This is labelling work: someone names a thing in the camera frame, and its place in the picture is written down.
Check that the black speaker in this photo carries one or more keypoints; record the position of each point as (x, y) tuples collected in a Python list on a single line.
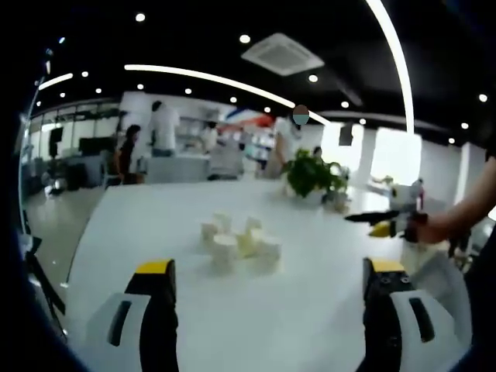
[(56, 139)]

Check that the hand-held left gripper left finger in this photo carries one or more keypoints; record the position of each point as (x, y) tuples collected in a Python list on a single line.
[(128, 329)]

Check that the white table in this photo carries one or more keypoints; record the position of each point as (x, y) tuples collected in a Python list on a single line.
[(232, 310)]

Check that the black monitor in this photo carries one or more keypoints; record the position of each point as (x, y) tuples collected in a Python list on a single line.
[(95, 145)]

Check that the ceiling air conditioner vent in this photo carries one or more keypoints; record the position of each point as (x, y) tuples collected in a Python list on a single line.
[(283, 54)]

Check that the straight ceiling light strip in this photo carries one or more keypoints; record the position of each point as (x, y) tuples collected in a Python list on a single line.
[(209, 79)]

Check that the person's dark clothing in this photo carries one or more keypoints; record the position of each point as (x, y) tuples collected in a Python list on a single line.
[(482, 290)]

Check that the grey counter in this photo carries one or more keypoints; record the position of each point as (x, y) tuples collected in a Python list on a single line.
[(178, 168)]

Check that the long curved ceiling light strip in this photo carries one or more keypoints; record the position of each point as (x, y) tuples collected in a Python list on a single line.
[(401, 66)]

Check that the cluster of white paper cups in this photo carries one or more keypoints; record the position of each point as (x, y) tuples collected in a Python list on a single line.
[(226, 246)]

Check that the person's right hand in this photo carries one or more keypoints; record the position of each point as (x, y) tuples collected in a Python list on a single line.
[(436, 230)]

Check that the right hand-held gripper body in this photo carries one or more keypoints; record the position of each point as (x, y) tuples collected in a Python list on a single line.
[(405, 197)]

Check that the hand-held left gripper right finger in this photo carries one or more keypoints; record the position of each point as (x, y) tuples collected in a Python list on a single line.
[(403, 329)]

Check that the green potted plant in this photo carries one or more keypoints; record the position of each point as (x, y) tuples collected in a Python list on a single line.
[(310, 176)]

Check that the black tripod stand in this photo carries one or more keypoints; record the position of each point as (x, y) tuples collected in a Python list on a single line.
[(42, 279)]

